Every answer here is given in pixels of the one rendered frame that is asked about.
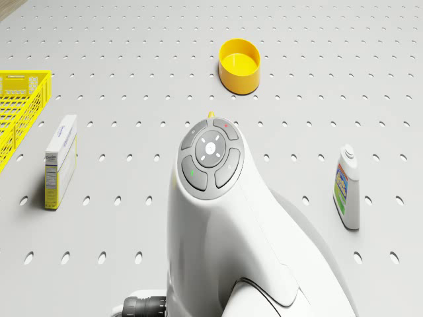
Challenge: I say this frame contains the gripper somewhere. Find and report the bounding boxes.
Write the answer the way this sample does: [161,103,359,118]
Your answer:
[110,289,169,317]

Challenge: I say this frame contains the white and yellow box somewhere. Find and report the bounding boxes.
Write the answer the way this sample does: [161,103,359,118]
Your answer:
[44,114,79,211]

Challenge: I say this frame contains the small white bottle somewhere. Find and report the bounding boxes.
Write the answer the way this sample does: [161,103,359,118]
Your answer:
[332,143,362,231]

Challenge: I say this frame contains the yellow basket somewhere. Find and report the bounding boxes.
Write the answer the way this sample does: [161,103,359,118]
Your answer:
[0,69,53,175]

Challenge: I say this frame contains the yellow bowl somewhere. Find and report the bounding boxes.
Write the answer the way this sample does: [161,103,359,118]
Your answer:
[217,38,262,96]

